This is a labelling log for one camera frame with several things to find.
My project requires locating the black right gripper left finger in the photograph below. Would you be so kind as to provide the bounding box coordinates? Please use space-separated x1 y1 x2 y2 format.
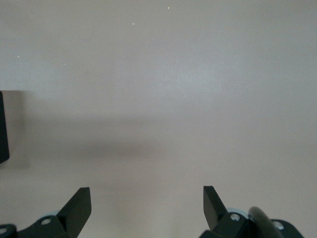
17 187 92 238

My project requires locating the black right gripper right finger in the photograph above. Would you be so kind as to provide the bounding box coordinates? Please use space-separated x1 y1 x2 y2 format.
199 185 251 238

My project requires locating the black rectangular plastic tray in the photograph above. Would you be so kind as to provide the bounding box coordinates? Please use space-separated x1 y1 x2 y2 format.
0 90 10 165

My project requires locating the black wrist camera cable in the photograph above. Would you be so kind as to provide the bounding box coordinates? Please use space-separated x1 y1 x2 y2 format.
248 206 282 238

